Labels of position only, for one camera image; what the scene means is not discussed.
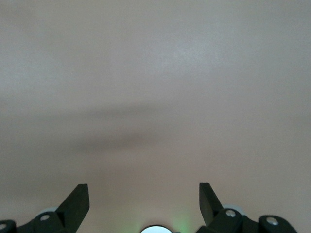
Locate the brown table cover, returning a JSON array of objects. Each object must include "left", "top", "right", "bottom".
[{"left": 0, "top": 0, "right": 311, "bottom": 233}]

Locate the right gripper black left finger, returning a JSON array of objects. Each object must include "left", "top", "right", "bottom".
[{"left": 0, "top": 183, "right": 90, "bottom": 233}]

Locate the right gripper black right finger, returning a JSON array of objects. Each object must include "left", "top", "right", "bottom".
[{"left": 195, "top": 182, "right": 299, "bottom": 233}]

